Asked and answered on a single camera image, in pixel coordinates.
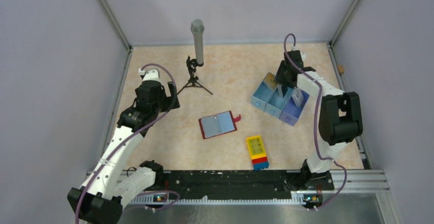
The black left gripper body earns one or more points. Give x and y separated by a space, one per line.
164 103

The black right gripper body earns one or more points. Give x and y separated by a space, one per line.
281 76

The red leather card holder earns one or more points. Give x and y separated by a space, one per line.
218 124

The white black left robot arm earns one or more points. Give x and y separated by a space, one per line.
102 197

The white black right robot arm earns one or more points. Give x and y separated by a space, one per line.
337 118

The blue three-slot card box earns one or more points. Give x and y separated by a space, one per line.
278 103

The black tripod stand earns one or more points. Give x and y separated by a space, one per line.
193 81

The grey microphone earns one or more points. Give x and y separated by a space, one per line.
197 28

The yellow red blue toy block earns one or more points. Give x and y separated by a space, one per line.
257 152

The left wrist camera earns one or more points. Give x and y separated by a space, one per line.
151 75

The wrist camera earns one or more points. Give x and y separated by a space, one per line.
298 56
151 75

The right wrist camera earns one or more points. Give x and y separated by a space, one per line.
298 56

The small tan object on rail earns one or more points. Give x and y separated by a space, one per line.
340 69

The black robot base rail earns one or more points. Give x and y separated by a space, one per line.
240 184

